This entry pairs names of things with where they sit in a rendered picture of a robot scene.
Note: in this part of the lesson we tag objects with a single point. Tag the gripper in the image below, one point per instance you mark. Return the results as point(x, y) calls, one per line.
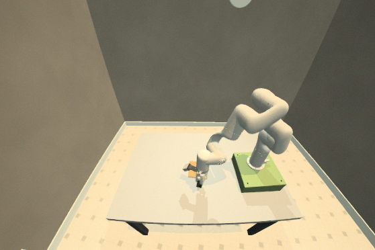
point(200, 179)

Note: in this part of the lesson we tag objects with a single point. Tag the tan flat mat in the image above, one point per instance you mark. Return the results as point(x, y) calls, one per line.
point(192, 173)

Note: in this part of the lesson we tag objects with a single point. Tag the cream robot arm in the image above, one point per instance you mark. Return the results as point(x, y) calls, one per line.
point(273, 132)

